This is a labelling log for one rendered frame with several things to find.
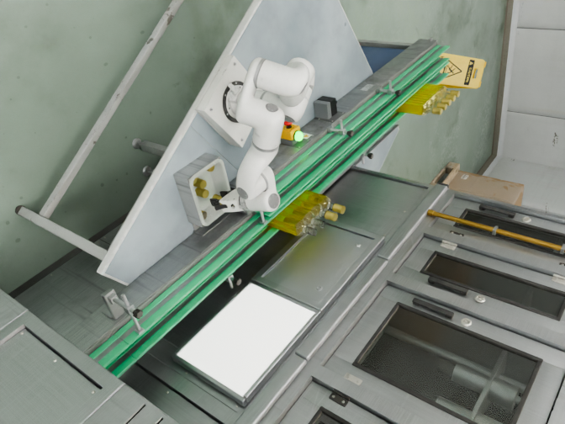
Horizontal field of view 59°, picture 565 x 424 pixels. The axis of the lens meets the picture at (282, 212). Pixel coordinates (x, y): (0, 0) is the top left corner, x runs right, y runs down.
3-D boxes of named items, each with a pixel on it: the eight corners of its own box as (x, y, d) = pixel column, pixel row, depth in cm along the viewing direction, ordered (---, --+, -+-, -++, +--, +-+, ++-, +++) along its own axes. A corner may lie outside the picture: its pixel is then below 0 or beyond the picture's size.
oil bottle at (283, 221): (261, 224, 212) (302, 238, 200) (259, 213, 209) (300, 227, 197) (270, 216, 215) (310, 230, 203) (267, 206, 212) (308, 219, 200)
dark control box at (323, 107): (314, 117, 245) (328, 119, 240) (312, 102, 240) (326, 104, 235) (323, 109, 250) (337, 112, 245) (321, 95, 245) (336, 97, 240)
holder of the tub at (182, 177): (192, 232, 199) (205, 238, 195) (172, 174, 183) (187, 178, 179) (221, 209, 209) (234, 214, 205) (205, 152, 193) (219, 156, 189)
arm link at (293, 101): (271, 88, 156) (289, 43, 159) (276, 117, 180) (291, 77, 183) (300, 98, 155) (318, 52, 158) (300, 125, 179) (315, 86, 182)
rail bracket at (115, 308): (103, 316, 171) (145, 343, 158) (85, 280, 161) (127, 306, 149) (114, 307, 174) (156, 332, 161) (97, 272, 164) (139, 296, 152)
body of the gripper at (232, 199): (243, 216, 173) (223, 214, 181) (261, 202, 180) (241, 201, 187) (235, 198, 171) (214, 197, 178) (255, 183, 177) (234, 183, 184)
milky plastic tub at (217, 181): (188, 222, 196) (204, 229, 191) (172, 174, 183) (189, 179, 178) (219, 199, 206) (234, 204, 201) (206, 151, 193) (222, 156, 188)
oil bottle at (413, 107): (390, 110, 278) (439, 119, 262) (389, 101, 275) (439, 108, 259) (395, 106, 282) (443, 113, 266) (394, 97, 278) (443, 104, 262)
